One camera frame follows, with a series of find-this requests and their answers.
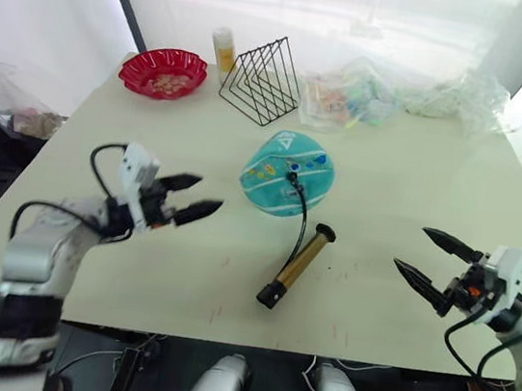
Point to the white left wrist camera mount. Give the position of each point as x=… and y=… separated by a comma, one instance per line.
x=134, y=173

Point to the red scalloped plastic bowl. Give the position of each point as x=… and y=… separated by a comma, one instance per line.
x=163, y=74

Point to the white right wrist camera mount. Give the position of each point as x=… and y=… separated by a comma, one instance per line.
x=508, y=276

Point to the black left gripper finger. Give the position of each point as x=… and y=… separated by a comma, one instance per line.
x=198, y=211
x=182, y=181

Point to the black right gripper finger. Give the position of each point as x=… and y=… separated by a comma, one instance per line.
x=451, y=244
x=421, y=283

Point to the clear bag of colourful items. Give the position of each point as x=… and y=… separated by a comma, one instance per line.
x=347, y=98

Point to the clear bag with brown contents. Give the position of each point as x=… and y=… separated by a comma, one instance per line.
x=9, y=99

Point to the gold black hand pump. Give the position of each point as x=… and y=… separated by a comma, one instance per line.
x=297, y=265

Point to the silver robot left leg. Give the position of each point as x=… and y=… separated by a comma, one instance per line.
x=217, y=384

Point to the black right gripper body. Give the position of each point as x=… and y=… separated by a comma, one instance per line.
x=474, y=288

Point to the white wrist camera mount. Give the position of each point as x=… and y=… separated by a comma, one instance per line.
x=508, y=276
x=134, y=173

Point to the deflated teal ball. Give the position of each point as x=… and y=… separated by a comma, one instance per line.
x=288, y=175

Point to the white yellow bottle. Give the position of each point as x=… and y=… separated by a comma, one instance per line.
x=223, y=51

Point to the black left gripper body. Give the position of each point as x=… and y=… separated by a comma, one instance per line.
x=157, y=202

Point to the crumpled clear plastic bag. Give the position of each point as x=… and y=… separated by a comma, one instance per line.
x=459, y=99

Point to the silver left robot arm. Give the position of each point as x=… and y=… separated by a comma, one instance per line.
x=35, y=261

